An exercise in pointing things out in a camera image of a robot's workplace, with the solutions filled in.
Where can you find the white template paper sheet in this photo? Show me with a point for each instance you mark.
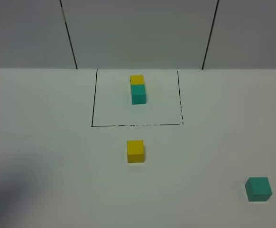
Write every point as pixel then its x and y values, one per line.
pixel 112 100

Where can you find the teal template block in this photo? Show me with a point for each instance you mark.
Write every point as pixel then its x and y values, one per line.
pixel 138 94

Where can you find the yellow template block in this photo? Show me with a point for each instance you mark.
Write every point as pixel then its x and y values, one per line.
pixel 136 80

